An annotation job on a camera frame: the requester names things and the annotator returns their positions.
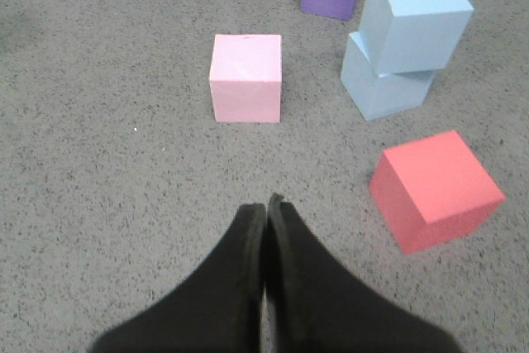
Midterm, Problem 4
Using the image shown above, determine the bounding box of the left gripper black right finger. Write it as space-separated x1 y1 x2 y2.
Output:
265 193 459 352

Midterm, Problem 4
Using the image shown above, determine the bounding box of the red textured foam cube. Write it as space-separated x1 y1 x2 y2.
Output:
369 131 506 254

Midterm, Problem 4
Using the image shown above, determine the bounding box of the light blue foam cube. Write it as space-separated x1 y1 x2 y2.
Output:
341 31 436 121
359 0 474 74

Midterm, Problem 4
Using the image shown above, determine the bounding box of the pink foam cube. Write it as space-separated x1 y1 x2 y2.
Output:
209 34 282 123

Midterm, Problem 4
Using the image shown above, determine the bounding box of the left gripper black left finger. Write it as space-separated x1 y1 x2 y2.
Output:
91 203 266 352

